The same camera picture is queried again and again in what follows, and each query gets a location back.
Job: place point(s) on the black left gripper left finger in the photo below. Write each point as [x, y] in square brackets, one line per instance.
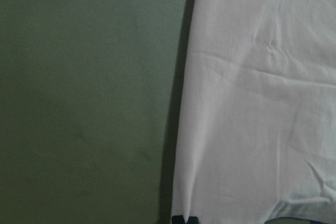
[178, 219]

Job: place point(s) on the pink Snoopy t-shirt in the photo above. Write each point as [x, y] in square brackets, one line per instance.
[256, 135]

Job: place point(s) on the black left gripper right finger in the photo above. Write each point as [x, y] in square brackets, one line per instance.
[193, 220]

